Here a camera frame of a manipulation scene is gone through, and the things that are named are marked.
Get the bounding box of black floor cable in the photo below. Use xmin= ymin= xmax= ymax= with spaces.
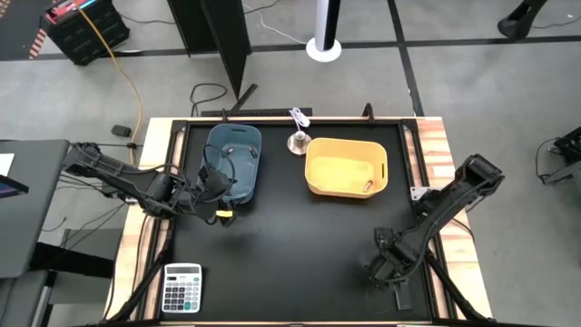
xmin=188 ymin=83 xmax=229 ymax=117

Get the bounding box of yellow plastic bin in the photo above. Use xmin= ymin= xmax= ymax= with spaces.
xmin=303 ymin=137 xmax=389 ymax=200

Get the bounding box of black equipment crate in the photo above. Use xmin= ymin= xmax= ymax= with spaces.
xmin=43 ymin=0 xmax=132 ymax=67

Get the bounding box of white desktop calculator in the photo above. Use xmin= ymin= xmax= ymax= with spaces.
xmin=161 ymin=262 xmax=203 ymax=315

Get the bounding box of black floor stand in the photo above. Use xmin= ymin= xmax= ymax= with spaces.
xmin=497 ymin=0 xmax=550 ymax=41

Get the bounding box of blue plastic bin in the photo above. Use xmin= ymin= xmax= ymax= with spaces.
xmin=199 ymin=123 xmax=263 ymax=205

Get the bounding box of silver desk bell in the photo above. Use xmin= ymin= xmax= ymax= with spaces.
xmin=286 ymin=130 xmax=313 ymax=156

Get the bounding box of black metal rig frame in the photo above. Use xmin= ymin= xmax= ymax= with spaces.
xmin=97 ymin=103 xmax=500 ymax=327

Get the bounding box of white floor cable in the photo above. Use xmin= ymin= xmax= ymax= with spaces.
xmin=241 ymin=2 xmax=310 ymax=45

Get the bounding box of dark tablet device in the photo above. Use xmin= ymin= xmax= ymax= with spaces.
xmin=0 ymin=174 xmax=31 ymax=200

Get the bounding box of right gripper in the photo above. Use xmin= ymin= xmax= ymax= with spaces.
xmin=367 ymin=226 xmax=421 ymax=313

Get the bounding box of black table mat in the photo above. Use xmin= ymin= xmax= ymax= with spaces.
xmin=161 ymin=122 xmax=432 ymax=322

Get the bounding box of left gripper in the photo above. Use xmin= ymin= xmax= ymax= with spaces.
xmin=179 ymin=163 xmax=238 ymax=228

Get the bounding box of white pole with round base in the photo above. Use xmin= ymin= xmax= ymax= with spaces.
xmin=305 ymin=0 xmax=342 ymax=64

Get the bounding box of white coiled cable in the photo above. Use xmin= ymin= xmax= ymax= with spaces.
xmin=289 ymin=106 xmax=312 ymax=134

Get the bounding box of grey side desk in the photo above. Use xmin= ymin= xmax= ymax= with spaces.
xmin=0 ymin=139 xmax=71 ymax=279

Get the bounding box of thick yellow cable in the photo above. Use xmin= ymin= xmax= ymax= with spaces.
xmin=74 ymin=2 xmax=144 ymax=167

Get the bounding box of black equipment with cables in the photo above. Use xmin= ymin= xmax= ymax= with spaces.
xmin=535 ymin=125 xmax=581 ymax=186

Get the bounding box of black floor bar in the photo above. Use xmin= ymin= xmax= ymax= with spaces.
xmin=201 ymin=107 xmax=313 ymax=118

